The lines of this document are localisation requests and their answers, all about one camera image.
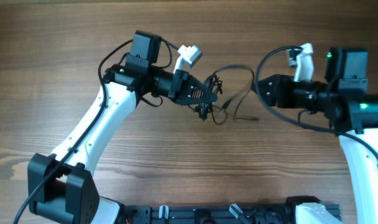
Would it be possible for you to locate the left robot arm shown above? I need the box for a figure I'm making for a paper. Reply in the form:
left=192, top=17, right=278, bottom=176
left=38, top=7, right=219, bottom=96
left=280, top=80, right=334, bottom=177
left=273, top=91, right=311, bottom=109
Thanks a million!
left=22, top=30, right=217, bottom=223

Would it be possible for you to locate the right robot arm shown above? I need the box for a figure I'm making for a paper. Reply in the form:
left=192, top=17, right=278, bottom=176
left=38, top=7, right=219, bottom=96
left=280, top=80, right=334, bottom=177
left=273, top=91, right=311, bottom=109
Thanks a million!
left=252, top=44, right=378, bottom=223

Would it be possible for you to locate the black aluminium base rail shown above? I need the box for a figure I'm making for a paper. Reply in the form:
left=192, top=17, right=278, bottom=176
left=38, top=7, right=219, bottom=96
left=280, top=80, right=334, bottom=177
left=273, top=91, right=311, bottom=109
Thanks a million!
left=118, top=203, right=295, bottom=224

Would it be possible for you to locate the left camera black cable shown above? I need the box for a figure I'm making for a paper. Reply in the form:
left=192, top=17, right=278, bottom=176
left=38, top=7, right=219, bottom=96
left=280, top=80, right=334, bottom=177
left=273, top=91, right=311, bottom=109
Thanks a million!
left=13, top=39, right=180, bottom=224

